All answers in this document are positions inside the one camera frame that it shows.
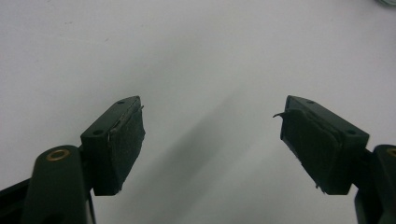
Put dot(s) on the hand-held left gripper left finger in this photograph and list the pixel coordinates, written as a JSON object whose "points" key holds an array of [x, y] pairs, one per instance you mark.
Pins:
{"points": [[115, 146]]}

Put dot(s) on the pale green object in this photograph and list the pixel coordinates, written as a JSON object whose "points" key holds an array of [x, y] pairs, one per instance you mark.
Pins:
{"points": [[387, 2]]}

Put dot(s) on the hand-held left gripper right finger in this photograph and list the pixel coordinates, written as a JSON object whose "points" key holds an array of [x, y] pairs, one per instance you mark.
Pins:
{"points": [[317, 146]]}

